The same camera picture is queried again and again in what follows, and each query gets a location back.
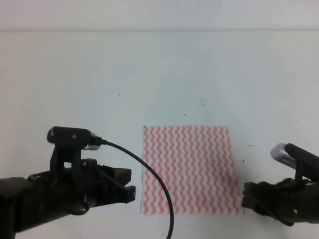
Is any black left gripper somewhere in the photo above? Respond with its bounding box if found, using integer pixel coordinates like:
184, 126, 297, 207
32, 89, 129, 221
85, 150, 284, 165
27, 159, 136, 216

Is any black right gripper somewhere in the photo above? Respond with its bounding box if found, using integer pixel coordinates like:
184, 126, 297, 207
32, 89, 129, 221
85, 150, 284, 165
241, 180, 314, 226

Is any pink white wavy-striped towel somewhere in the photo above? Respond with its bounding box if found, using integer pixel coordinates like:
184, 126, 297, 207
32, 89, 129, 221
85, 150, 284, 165
142, 125, 244, 215

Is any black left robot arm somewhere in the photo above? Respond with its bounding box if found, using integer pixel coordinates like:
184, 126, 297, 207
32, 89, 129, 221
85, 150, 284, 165
0, 159, 136, 239

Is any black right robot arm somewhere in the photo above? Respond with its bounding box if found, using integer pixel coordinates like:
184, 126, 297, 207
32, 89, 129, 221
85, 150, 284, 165
241, 178, 319, 227

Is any black left camera cable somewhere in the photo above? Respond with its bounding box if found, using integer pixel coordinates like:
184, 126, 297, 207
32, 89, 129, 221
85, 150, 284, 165
96, 139, 175, 239

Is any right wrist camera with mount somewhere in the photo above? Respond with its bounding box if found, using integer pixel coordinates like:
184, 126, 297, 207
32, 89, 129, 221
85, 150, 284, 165
270, 143, 319, 182

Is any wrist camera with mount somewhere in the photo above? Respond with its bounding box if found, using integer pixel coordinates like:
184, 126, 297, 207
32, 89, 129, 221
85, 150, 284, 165
47, 126, 103, 177
270, 143, 319, 182

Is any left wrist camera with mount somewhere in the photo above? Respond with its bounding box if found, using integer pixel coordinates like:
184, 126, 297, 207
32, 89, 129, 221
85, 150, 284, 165
47, 126, 103, 177

